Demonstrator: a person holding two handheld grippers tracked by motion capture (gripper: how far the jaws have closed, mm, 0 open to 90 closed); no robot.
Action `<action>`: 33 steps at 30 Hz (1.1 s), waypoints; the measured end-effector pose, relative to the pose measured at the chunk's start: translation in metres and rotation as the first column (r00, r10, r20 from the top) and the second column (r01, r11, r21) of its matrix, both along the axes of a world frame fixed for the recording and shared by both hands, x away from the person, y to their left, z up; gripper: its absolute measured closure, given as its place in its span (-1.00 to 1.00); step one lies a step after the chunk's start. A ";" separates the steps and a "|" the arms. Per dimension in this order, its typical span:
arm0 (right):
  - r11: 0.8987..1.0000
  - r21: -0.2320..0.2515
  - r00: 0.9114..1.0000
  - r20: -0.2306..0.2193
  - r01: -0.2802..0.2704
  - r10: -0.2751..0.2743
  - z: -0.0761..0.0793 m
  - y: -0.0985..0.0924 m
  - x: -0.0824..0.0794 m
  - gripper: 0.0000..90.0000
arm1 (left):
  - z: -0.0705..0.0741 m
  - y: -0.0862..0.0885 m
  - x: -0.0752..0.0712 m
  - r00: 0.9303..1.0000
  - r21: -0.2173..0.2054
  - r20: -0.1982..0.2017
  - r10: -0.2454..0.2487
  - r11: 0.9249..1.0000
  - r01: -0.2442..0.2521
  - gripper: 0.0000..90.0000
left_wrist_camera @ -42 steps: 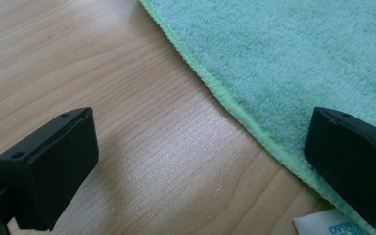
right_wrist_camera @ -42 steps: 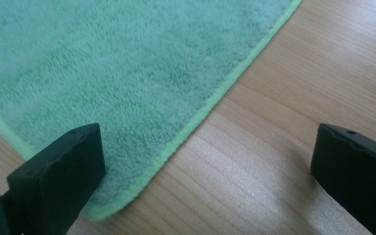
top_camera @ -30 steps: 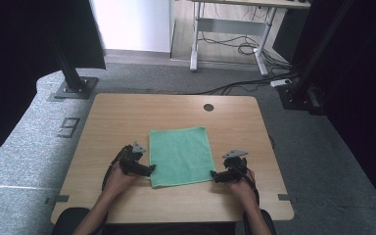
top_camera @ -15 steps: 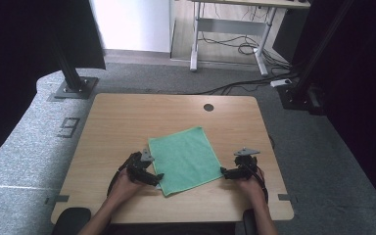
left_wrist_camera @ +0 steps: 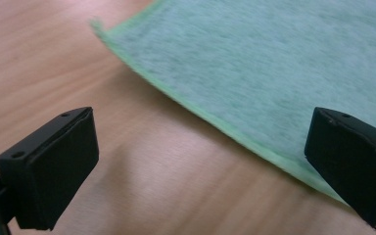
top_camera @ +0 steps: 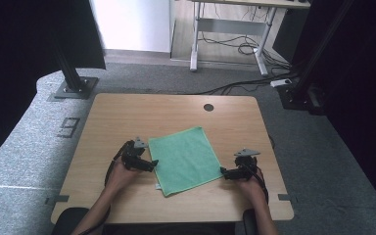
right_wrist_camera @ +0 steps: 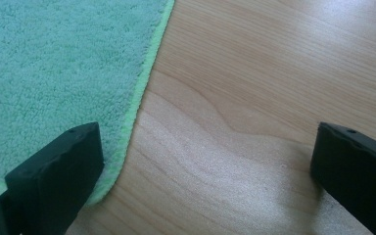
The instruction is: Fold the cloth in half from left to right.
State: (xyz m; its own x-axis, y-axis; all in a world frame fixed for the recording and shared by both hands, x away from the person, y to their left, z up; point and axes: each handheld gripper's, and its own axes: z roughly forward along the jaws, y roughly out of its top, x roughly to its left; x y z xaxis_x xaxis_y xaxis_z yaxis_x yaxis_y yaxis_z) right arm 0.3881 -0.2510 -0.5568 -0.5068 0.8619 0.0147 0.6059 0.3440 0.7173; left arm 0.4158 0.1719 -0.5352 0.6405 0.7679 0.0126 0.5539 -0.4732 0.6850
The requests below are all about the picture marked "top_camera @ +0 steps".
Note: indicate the black metal stand with base plate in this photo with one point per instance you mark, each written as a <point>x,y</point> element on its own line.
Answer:
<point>73,81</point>

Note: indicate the white power strip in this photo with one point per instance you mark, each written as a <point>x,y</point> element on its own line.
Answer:
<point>280,83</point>

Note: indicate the white partition panel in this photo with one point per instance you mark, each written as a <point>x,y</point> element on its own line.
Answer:
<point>130,24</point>

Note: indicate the person's left hand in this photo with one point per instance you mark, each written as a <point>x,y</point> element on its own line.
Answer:
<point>120,178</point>

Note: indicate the green microfibre cloth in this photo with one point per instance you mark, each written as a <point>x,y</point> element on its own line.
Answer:
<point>184,161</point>

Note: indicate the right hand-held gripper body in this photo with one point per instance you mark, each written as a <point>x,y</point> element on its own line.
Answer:
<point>248,163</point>

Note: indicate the grey tape strip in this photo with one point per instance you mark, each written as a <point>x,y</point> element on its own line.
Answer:
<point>57,199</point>
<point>287,197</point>

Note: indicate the person's right hand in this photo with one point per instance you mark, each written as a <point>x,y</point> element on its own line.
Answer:
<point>251,189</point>

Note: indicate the white desk frame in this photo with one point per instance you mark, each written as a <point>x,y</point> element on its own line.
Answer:
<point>231,27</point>

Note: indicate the round dark table grommet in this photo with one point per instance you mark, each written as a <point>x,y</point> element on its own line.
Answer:
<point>208,107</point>

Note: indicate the black metal stand with dark base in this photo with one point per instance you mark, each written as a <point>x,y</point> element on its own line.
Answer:
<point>302,91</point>

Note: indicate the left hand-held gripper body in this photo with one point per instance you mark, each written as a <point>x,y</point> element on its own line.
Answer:
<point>132,155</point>

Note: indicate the black curtain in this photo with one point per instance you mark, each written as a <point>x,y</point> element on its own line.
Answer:
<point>365,81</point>
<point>13,65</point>

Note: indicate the grey floor outlet cover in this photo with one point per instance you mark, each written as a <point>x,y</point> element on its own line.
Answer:
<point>68,127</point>

